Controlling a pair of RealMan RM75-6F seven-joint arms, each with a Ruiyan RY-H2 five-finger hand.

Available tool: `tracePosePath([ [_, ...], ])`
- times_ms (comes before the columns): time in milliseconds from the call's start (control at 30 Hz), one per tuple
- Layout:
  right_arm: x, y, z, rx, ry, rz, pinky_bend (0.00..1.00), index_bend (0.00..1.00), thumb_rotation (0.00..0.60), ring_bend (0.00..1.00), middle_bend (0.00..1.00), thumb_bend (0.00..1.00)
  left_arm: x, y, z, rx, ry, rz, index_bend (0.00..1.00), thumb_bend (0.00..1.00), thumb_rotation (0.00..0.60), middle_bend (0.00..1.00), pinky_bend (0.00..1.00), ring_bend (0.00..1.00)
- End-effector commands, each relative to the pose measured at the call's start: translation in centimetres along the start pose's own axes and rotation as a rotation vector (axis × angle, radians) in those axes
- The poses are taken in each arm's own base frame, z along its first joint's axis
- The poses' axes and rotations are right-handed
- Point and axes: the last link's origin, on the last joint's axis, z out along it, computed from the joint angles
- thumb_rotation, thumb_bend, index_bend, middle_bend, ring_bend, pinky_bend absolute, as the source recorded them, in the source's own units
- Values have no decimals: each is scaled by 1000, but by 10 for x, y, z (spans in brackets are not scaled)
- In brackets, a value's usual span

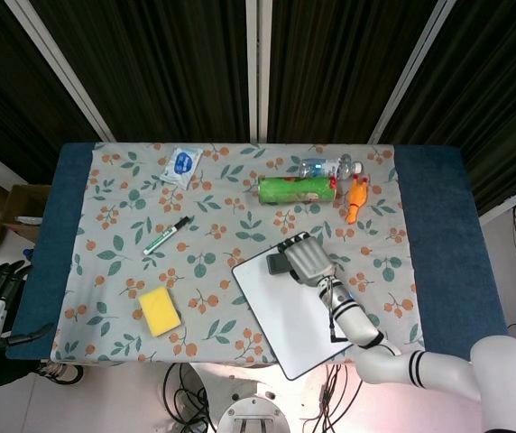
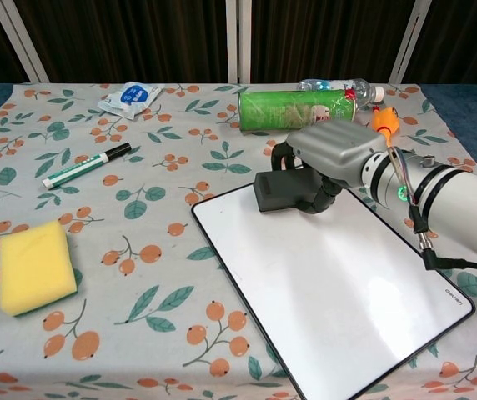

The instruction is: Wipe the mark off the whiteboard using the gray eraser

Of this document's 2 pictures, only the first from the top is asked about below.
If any black eraser block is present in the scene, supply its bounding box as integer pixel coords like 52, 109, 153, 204
265, 253, 294, 275

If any floral fruit print tablecloth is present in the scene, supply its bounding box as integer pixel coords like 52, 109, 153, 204
50, 142, 426, 365

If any clear plastic water bottle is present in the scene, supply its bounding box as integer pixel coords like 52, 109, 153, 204
298, 155, 364, 180

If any blue white wet wipes packet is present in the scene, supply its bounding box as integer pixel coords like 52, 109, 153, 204
159, 146, 205, 189

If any white upright frame post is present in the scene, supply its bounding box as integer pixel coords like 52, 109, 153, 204
244, 0, 273, 144

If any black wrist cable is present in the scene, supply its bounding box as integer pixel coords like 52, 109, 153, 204
325, 278, 355, 345

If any dark curtain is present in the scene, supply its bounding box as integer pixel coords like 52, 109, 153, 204
0, 0, 516, 217

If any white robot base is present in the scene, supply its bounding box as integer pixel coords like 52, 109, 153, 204
216, 395, 289, 433

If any white board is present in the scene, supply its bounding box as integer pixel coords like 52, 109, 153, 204
231, 231, 367, 382

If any open cardboard box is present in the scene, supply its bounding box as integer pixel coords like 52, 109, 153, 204
0, 183, 51, 244

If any green chip can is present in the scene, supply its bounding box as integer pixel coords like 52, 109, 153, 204
257, 175, 338, 205

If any white slanted frame post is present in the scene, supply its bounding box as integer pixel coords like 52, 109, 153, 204
367, 0, 449, 145
4, 0, 115, 142

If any orange rubber chicken toy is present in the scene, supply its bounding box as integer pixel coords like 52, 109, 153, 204
346, 176, 372, 226

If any black white sneaker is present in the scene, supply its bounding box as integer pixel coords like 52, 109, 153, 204
36, 360, 84, 386

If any blue table cover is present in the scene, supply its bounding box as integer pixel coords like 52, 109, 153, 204
5, 142, 510, 362

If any yellow green sponge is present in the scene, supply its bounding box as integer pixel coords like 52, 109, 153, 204
138, 286, 182, 338

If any black floor cable bundle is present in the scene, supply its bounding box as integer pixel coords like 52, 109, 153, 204
161, 362, 219, 433

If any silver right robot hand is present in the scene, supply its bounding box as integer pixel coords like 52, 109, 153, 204
277, 234, 337, 289

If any green white marker pen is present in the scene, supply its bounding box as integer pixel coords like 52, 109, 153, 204
143, 216, 195, 256

